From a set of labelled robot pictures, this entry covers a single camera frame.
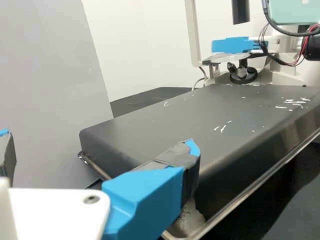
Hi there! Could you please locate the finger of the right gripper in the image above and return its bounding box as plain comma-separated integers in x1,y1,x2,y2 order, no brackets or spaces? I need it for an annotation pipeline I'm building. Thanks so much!
210,36,271,55

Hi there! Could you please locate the cream microscope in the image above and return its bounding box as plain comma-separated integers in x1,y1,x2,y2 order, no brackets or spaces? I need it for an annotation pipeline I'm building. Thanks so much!
184,0,307,89

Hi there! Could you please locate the black cable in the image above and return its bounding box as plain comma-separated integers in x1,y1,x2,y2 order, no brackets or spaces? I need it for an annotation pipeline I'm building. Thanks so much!
260,0,320,36

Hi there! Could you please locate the black tray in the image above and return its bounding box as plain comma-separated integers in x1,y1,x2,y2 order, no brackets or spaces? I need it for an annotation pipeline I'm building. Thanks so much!
78,83,320,240

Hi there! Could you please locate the right wrist camera phone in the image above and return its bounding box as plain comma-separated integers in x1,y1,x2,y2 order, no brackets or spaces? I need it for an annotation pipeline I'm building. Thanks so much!
267,0,320,35

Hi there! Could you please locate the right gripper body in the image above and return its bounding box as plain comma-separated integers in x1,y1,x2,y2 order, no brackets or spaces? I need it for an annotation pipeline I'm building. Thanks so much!
268,34,305,54

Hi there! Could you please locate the white cable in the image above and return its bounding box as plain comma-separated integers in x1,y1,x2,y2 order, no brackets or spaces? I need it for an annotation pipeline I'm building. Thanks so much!
191,65,209,90

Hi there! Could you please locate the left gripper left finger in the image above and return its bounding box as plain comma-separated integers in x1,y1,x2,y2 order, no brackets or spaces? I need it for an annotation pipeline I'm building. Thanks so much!
0,127,18,177

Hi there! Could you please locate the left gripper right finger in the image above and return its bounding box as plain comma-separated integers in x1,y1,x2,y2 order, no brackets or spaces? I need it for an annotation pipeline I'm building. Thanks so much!
101,138,201,240

